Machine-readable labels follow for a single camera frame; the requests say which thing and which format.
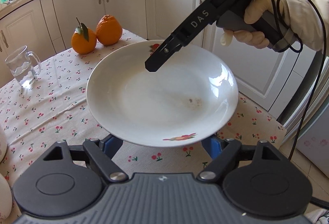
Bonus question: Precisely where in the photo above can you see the white plate with stain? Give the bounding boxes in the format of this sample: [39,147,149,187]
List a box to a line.
[86,41,239,148]

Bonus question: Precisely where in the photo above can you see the white kitchen cabinets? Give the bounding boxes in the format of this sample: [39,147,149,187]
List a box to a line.
[0,0,329,124]

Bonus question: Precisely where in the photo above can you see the gloved right hand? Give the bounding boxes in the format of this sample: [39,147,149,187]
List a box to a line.
[220,0,329,51]

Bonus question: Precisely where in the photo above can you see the orange without leaf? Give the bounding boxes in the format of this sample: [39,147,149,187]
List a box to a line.
[95,15,123,46]

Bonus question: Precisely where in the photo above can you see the orange with leaf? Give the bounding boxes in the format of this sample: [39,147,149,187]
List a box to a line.
[71,19,97,55]

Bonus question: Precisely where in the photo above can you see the white bowl far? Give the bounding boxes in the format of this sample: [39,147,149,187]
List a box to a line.
[0,127,8,162]

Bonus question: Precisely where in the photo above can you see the white bowl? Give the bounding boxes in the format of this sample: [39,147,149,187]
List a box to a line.
[0,127,8,162]
[0,174,12,220]

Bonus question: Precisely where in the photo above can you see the glass mug with water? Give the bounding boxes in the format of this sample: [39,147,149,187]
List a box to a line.
[5,45,41,89]

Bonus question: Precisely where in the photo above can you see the white bowl near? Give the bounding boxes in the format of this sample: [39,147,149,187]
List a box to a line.
[0,174,12,220]

